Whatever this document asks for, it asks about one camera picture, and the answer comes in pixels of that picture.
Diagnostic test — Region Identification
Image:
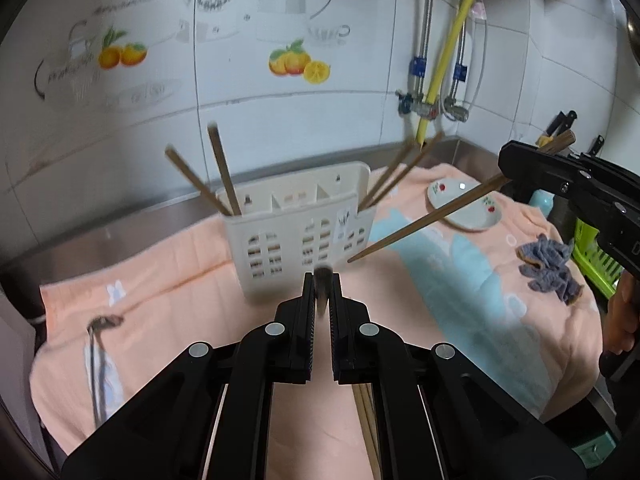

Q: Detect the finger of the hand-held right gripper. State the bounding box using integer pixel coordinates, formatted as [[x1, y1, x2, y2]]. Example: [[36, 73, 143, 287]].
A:
[[498, 141, 588, 197]]

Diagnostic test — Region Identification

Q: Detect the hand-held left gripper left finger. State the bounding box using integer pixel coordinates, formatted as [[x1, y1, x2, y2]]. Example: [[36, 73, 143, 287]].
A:
[[61, 272, 317, 480]]

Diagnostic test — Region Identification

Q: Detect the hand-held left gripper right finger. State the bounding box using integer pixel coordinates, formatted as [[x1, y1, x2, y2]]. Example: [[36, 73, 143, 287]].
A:
[[327, 272, 586, 480]]

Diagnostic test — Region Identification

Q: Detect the brown wooden chopstick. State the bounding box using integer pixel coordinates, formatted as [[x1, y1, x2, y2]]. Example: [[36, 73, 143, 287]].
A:
[[207, 121, 244, 217], [346, 130, 577, 264], [165, 145, 233, 217], [360, 386, 383, 480], [362, 131, 445, 209], [313, 266, 333, 320], [357, 141, 418, 211], [352, 386, 376, 480]]

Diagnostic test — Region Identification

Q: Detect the cream plastic utensil holder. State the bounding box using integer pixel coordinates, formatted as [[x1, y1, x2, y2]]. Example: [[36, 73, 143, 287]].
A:
[[215, 161, 377, 305]]

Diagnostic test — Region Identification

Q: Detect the person's right hand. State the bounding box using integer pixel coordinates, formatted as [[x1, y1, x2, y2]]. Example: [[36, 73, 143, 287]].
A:
[[600, 270, 638, 376]]

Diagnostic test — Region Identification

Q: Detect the blue soap pump bottle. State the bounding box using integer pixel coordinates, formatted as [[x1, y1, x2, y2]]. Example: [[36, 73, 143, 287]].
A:
[[529, 189, 556, 221]]

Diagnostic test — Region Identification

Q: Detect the green plastic dish rack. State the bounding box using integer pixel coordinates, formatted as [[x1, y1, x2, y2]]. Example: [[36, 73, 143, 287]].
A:
[[572, 217, 626, 301]]

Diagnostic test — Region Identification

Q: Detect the white cherry print plate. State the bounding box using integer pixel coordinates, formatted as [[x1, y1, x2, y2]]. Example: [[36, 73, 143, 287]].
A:
[[426, 177, 502, 232]]

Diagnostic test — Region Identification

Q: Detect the grey dish cloth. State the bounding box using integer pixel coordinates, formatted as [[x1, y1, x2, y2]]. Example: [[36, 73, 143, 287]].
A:
[[517, 232, 586, 306]]

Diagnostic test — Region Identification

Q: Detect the metal water valve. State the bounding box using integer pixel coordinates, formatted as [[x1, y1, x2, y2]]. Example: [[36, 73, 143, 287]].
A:
[[442, 97, 471, 122], [395, 89, 438, 121]]

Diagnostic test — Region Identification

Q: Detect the orange printed towel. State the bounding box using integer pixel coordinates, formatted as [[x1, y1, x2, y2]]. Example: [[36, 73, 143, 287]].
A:
[[29, 162, 603, 461]]

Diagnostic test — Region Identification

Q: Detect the yellow gas pipe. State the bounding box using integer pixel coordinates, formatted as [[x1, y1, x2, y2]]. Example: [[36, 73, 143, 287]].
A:
[[415, 0, 483, 148]]

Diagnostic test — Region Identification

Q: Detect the metal slotted spoon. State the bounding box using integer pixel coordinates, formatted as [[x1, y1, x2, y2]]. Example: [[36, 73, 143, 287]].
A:
[[86, 314, 125, 428]]

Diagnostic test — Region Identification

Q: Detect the corrugated metal hose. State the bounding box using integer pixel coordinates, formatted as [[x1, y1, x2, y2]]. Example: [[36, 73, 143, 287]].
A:
[[446, 20, 469, 106], [409, 0, 436, 98]]

